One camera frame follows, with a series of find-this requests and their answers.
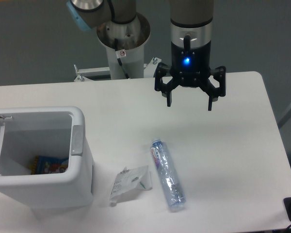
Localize black pedestal cable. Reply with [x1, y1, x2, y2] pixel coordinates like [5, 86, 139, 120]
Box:
[114, 38, 131, 80]

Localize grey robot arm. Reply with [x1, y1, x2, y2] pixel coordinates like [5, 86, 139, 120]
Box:
[67, 0, 226, 106]

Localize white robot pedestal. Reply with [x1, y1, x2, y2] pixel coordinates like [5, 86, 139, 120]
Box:
[73, 12, 162, 82]

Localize colourful snack package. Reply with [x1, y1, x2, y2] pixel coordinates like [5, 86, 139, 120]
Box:
[27, 155, 69, 175]

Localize white open trash can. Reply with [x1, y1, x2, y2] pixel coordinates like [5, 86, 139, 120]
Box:
[0, 106, 95, 208]

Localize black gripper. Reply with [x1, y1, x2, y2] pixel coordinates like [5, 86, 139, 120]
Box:
[154, 39, 227, 112]

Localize clear plastic water bottle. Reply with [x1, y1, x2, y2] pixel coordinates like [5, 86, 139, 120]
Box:
[150, 138, 186, 211]

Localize clear plastic wrapper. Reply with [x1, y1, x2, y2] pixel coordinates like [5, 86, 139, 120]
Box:
[109, 165, 152, 207]

